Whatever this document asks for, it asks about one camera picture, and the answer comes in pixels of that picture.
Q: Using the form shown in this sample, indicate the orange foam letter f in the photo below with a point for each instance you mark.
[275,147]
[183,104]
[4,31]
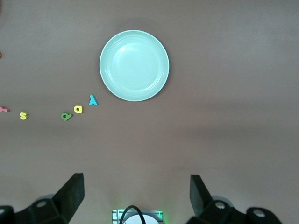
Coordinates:
[3,109]

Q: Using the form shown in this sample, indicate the teal foam letter y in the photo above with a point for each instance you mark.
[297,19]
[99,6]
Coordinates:
[93,100]

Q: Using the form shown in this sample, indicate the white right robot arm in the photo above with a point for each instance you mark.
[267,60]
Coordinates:
[135,220]

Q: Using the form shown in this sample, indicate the yellow foam letter s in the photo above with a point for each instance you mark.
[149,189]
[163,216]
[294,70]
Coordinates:
[23,115]

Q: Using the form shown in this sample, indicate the green foam letter p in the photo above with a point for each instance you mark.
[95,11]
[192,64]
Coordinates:
[63,116]

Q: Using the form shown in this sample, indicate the yellow foam letter d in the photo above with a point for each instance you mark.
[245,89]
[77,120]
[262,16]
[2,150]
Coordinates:
[81,109]

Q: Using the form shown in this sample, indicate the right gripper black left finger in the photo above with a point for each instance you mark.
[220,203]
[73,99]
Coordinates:
[63,205]

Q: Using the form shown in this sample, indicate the brown table cover sheet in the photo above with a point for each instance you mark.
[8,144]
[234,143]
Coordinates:
[210,140]

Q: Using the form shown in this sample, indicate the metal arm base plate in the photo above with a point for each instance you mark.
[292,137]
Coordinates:
[115,215]

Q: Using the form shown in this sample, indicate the light green plate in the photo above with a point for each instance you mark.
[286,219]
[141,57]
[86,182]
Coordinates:
[134,65]

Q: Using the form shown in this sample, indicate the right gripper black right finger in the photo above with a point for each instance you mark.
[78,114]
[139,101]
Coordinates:
[210,210]

